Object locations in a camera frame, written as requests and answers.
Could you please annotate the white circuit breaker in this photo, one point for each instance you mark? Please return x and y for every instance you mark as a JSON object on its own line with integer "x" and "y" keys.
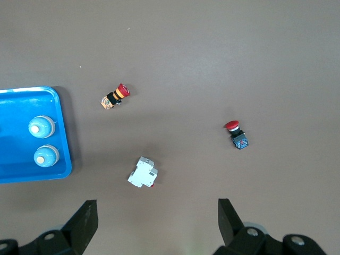
{"x": 142, "y": 172}

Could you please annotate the blue desk bell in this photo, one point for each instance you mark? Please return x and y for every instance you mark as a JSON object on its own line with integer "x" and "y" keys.
{"x": 46, "y": 156}
{"x": 41, "y": 127}

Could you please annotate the red mushroom button black base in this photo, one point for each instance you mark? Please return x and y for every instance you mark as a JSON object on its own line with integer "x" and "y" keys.
{"x": 236, "y": 134}

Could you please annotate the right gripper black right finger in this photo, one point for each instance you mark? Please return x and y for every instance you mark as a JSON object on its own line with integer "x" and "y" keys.
{"x": 229, "y": 225}

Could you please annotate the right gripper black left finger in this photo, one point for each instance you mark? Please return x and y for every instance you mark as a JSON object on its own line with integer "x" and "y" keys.
{"x": 82, "y": 225}

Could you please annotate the red yellow emergency stop button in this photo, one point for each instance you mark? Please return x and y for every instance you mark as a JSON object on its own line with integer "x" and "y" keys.
{"x": 115, "y": 96}

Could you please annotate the blue plastic tray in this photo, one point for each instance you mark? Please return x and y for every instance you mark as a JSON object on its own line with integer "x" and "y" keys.
{"x": 16, "y": 106}

